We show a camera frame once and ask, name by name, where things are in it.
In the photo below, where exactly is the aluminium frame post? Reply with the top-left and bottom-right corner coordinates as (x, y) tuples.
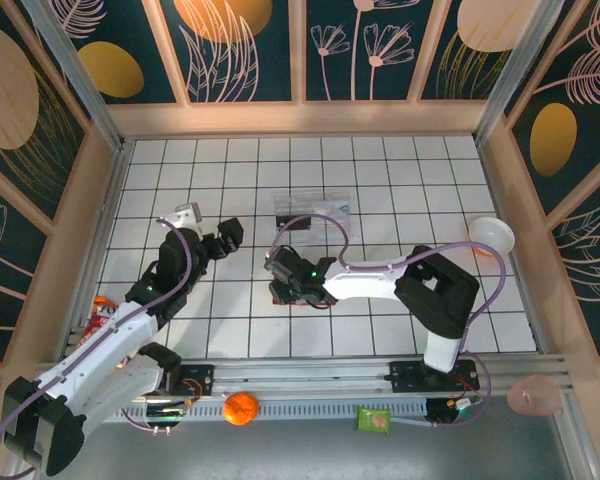
(22, 0), (127, 151)
(472, 0), (566, 146)

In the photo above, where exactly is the orange ball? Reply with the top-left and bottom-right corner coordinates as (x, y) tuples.
(223, 391), (259, 427)

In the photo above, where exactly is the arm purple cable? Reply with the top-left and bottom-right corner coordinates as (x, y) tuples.
(0, 217), (196, 480)
(268, 213), (509, 431)

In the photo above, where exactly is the red card holder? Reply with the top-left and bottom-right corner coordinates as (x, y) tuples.
(271, 294), (339, 308)

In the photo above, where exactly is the white VIP card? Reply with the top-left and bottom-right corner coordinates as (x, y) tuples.
(312, 199), (350, 219)

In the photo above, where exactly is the slotted grey cable duct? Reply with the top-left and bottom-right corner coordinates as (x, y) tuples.
(99, 399), (431, 424)

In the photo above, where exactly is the pink round object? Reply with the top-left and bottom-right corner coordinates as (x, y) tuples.
(505, 375), (564, 416)

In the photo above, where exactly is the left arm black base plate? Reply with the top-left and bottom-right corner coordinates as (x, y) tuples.
(144, 363), (216, 399)

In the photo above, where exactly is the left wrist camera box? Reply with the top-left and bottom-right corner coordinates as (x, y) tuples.
(159, 201), (205, 235)

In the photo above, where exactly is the clear acrylic tray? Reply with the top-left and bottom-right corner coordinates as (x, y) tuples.
(272, 189), (352, 246)

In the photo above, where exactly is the aluminium rail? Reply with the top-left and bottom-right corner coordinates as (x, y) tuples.
(29, 352), (576, 401)

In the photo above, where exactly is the green snack packet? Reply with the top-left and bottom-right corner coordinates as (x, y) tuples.
(355, 406), (392, 435)

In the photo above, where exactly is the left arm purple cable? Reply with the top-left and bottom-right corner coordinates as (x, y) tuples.
(0, 217), (196, 480)

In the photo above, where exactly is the black VIP card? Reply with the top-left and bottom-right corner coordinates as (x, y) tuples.
(274, 214), (311, 231)

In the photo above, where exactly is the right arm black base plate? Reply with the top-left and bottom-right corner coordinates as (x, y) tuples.
(388, 359), (481, 394)

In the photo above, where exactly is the white bowl with orange outside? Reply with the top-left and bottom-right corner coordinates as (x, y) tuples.
(468, 215), (515, 257)

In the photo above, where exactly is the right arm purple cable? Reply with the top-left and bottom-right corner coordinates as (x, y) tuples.
(268, 213), (509, 431)

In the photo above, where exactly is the orange snack bag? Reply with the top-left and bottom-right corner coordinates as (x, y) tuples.
(77, 295), (119, 351)

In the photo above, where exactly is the black controller board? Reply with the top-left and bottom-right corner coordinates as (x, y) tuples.
(146, 399), (187, 435)
(424, 394), (484, 430)

